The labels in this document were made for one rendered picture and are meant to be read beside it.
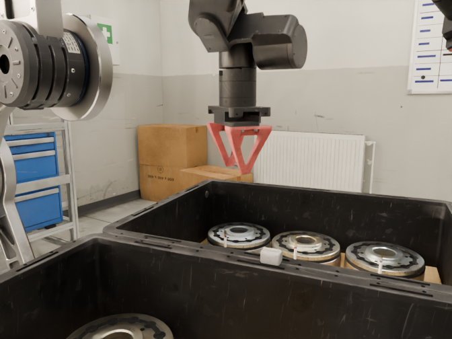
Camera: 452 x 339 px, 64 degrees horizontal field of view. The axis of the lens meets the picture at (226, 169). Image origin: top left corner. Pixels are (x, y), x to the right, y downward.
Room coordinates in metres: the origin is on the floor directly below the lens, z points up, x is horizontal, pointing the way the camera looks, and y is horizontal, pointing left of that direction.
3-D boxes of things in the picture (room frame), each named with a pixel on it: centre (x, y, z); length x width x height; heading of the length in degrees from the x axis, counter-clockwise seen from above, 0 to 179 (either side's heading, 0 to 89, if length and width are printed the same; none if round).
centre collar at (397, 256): (0.48, -0.22, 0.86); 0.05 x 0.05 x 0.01
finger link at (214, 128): (0.58, -0.01, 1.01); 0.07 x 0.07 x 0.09; 21
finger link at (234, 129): (0.55, -0.02, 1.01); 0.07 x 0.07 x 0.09; 21
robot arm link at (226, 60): (0.56, -0.02, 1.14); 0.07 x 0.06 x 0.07; 58
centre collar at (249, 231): (0.57, -0.02, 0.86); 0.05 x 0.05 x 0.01
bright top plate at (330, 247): (0.52, -0.12, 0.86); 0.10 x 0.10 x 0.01
